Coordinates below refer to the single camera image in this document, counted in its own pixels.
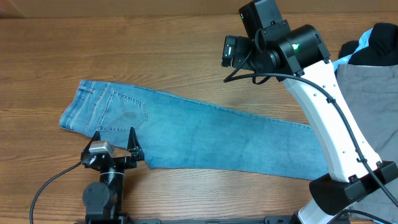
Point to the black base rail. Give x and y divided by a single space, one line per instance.
280 219

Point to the grey shorts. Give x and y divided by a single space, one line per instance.
371 95

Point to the blue denim jeans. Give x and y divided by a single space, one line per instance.
177 132

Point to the light blue cloth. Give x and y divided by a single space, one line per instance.
356 52

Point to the black garment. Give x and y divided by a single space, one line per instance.
384 42

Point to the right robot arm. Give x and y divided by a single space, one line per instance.
300 60

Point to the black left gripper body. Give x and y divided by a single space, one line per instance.
117 174

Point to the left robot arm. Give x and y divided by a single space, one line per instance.
104 199

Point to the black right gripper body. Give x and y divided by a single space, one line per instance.
248 58

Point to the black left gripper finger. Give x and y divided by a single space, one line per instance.
134 147
96 137

